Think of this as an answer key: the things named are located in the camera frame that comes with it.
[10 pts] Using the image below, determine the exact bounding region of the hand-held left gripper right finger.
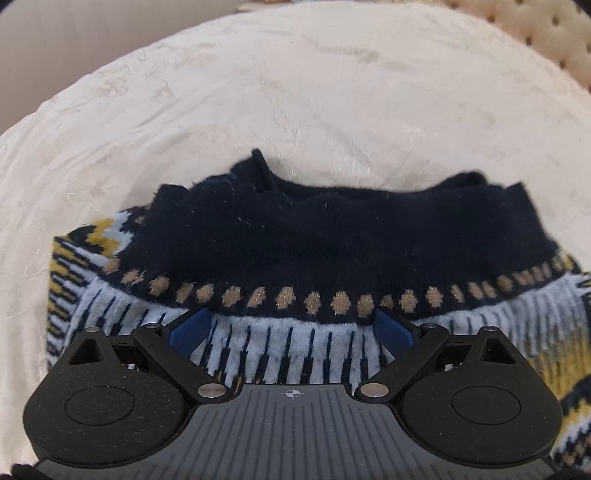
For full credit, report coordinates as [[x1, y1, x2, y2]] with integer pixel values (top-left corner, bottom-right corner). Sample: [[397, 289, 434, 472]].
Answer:
[[355, 308, 525, 400]]

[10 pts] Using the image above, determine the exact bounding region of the patterned navy yellow knit sweater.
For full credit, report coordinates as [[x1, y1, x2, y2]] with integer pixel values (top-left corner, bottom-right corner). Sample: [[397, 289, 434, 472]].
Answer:
[[46, 148, 591, 472]]

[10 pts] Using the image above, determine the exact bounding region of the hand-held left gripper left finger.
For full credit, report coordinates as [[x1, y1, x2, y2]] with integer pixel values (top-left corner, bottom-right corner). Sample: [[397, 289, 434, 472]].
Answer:
[[59, 308, 227, 400]]

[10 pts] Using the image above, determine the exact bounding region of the cream tufted headboard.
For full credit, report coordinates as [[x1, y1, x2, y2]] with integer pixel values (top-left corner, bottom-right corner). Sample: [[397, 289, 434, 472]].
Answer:
[[441, 0, 591, 95]]

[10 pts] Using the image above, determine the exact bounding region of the cream bedspread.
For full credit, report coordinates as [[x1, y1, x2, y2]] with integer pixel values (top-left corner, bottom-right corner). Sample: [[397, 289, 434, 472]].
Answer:
[[0, 0, 591, 480]]

